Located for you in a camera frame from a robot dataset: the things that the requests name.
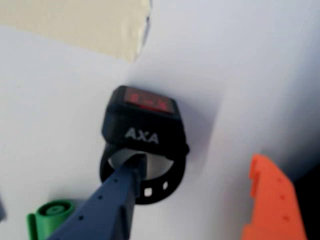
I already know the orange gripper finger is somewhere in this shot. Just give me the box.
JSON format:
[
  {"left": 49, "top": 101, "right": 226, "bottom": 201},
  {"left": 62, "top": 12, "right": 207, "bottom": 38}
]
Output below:
[{"left": 240, "top": 153, "right": 308, "bottom": 240}]

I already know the long beige masking tape strip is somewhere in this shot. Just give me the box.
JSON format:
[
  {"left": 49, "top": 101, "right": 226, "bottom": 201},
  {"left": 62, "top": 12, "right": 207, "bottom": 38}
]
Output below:
[{"left": 0, "top": 0, "right": 153, "bottom": 64}]

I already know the blue-grey gripper finger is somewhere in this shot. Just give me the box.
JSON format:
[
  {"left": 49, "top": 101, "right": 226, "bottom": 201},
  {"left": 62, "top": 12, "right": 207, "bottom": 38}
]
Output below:
[{"left": 46, "top": 153, "right": 147, "bottom": 240}]

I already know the black bike light red lens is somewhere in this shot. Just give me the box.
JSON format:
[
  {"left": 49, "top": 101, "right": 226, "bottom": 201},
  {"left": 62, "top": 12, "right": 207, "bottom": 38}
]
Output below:
[{"left": 99, "top": 85, "right": 190, "bottom": 206}]

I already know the black marker with green cap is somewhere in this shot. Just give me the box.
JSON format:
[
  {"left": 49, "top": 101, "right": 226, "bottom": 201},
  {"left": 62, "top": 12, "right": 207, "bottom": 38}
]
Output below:
[{"left": 26, "top": 198, "right": 75, "bottom": 240}]

